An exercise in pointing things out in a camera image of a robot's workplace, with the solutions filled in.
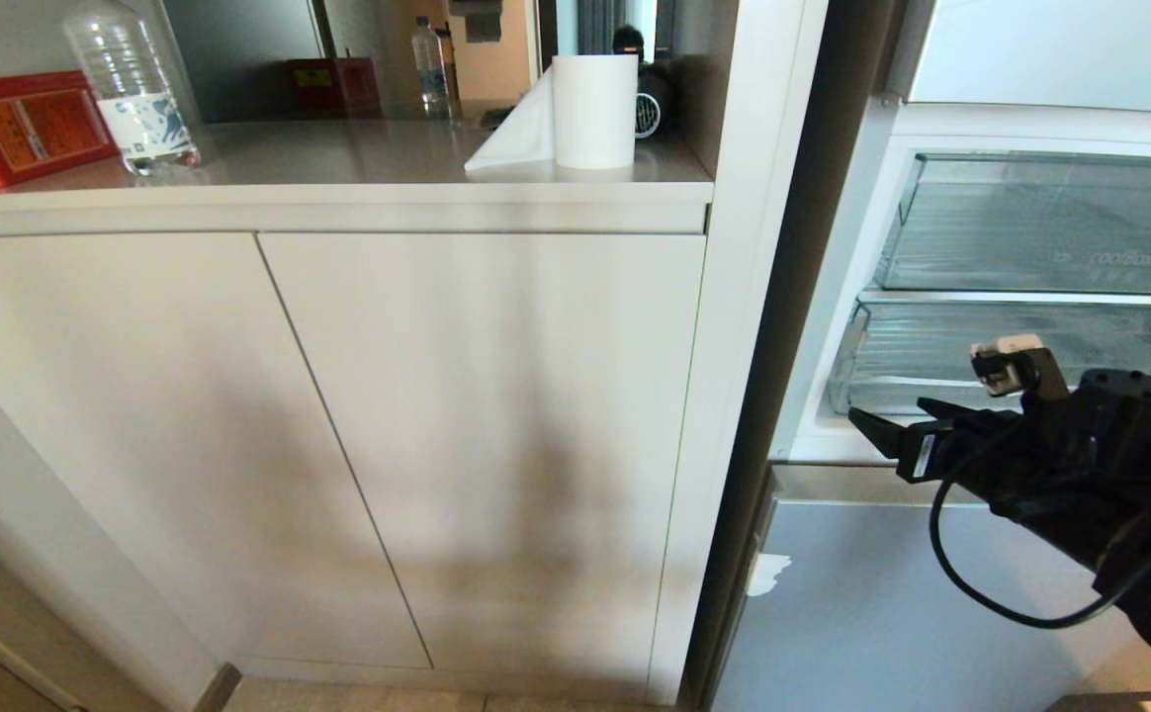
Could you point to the grey freezer door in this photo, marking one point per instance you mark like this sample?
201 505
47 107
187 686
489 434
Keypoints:
852 613

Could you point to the white cabinet door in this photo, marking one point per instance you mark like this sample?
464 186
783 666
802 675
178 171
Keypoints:
516 445
140 435

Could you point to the white fridge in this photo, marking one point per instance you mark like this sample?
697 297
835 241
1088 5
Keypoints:
833 247

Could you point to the black round appliance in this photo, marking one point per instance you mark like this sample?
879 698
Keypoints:
653 107

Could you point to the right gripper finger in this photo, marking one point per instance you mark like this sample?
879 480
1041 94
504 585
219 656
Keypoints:
941 407
880 432

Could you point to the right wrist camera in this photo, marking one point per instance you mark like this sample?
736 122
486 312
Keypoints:
1009 358

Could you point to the red box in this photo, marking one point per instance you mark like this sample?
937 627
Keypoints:
17 129

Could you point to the clear plastic water bottle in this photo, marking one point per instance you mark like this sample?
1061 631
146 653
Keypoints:
135 89

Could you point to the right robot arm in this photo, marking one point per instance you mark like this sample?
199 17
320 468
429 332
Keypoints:
1139 415

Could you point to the white paper towel roll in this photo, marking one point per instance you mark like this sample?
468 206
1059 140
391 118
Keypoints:
590 114

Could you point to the clear fridge drawer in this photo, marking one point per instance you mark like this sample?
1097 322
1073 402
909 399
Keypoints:
922 351
1050 222

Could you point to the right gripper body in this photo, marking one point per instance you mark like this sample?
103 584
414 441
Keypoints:
971 455

